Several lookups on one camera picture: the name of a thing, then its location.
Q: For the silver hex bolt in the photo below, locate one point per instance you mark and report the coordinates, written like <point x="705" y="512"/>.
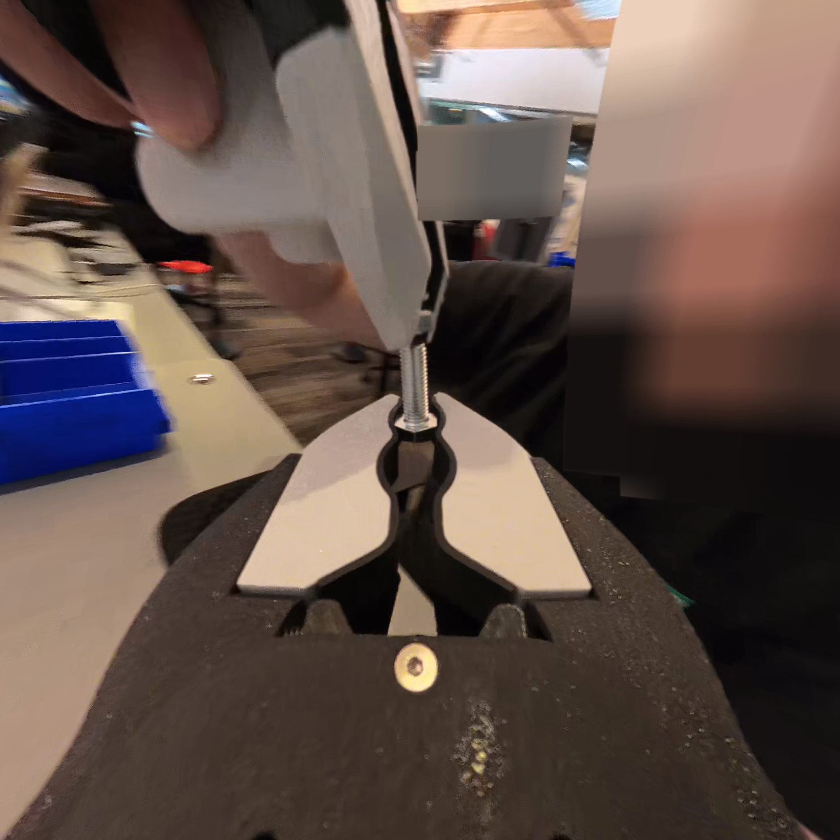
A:
<point x="413" y="387"/>

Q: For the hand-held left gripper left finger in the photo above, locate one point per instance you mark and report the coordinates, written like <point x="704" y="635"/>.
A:
<point x="315" y="512"/>

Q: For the blue divided plastic bin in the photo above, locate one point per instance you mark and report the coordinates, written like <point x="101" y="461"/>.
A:
<point x="65" y="420"/>

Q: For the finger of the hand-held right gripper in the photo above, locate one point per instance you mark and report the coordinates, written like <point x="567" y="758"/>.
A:
<point x="387" y="229"/>
<point x="439" y="289"/>

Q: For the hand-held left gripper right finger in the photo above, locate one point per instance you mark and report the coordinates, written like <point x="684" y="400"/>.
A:
<point x="512" y="525"/>

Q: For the black mesh armrest pad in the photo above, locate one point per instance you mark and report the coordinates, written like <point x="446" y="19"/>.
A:
<point x="197" y="505"/>

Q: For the person's right hand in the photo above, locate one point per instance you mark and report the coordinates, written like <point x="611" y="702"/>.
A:
<point x="164" y="79"/>

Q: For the silver hex nut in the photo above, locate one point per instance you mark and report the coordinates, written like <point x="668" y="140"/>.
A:
<point x="413" y="428"/>

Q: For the small red object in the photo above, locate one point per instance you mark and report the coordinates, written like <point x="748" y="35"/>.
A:
<point x="184" y="266"/>

